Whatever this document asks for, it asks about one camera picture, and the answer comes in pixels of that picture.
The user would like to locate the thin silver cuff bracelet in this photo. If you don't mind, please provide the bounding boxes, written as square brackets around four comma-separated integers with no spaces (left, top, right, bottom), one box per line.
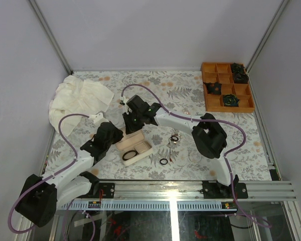
[188,151,204,165]

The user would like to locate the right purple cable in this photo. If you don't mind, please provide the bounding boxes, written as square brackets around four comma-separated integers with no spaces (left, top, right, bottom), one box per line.
[119,84,272,229]

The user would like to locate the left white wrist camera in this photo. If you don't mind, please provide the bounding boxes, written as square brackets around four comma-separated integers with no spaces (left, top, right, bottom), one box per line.
[88,112,108,126]

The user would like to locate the beige jewelry box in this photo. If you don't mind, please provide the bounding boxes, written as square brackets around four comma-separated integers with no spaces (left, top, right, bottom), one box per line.
[115,130,154,166]

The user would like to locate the black bangle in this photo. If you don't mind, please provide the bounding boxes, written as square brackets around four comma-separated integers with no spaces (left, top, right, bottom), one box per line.
[122,150,138,161]

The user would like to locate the white crumpled cloth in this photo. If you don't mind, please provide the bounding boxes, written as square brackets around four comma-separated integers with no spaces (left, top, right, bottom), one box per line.
[49,75,114,137]

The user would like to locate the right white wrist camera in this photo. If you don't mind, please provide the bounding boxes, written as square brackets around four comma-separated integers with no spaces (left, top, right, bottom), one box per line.
[120,96,128,105]

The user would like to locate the black fabric flower top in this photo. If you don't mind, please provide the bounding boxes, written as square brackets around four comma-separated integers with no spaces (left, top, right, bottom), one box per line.
[230,63,245,73]

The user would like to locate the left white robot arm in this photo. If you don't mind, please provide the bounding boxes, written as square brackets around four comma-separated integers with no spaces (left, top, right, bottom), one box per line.
[14,122,123,227]

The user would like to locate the black fabric flower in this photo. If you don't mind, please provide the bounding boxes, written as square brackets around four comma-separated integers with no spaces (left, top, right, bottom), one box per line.
[230,63,245,73]
[233,72,249,84]

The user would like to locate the orange wooden divided tray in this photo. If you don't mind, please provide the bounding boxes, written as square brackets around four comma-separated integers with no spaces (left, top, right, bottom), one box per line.
[201,62,255,113]

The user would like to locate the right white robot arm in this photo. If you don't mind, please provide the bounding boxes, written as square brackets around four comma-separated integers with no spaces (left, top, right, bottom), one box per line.
[120,95,237,198]

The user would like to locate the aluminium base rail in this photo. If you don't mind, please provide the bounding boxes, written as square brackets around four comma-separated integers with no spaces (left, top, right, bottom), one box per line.
[58,181,296,211]

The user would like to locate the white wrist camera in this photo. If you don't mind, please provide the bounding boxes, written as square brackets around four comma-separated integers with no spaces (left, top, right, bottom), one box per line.
[120,96,128,105]
[88,112,108,126]

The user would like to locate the black flower orange dots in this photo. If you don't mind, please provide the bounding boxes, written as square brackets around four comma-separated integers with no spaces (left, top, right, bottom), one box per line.
[204,82,222,95]

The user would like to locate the black flower green swirls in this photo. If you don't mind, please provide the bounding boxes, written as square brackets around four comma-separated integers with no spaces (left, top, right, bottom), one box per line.
[222,94,240,107]

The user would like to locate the floral patterned tablecloth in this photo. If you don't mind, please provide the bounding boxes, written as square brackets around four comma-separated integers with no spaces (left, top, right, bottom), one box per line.
[45,71,271,183]

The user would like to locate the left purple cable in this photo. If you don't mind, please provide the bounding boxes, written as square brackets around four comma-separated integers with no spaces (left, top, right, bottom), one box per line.
[7,113,96,234]

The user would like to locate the purple cable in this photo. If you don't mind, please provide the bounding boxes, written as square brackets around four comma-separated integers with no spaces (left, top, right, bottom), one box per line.
[119,84,272,229]
[7,113,96,234]

